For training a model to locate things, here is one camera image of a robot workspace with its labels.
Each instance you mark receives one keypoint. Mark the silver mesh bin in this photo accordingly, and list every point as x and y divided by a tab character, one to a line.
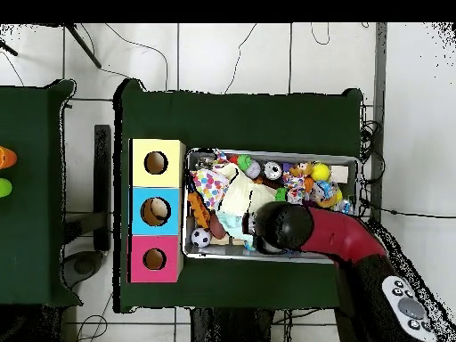
213	252

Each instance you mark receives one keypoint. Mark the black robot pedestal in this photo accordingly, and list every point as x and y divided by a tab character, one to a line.
231	327

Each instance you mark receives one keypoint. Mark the black panel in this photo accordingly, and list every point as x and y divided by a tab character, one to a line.
102	160

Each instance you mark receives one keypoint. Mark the grey round base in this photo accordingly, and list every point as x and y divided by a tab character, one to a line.
83	265

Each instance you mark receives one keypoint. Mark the light blue muslin cloth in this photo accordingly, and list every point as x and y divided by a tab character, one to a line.
229	221

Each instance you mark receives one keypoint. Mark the dark green table cloth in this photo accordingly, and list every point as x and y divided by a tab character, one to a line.
249	121
32	231

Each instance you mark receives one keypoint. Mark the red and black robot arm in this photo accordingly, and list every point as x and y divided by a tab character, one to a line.
342	235

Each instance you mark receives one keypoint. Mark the polka dot paper napkin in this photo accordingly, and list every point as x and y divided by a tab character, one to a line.
210	185

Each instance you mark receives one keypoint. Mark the black tripod leg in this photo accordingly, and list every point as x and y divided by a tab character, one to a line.
83	45
9	49

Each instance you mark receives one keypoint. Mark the yellow ball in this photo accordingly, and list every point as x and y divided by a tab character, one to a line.
320	171

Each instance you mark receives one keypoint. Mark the wooden box with three holes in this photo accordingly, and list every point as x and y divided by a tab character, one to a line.
171	171

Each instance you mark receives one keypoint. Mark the cream muslin cloth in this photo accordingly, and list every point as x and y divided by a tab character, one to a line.
245	192

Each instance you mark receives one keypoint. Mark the small soccer ball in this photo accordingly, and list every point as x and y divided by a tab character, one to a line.
201	237

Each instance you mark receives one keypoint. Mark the orange plastic object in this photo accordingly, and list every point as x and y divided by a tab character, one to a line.
7	157

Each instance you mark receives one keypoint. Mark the small white baseball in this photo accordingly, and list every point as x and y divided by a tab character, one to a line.
253	169

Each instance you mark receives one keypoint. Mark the brown monkey plush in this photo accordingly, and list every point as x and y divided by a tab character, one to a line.
301	169

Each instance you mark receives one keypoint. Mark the green plastic object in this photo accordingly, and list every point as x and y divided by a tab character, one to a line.
4	187

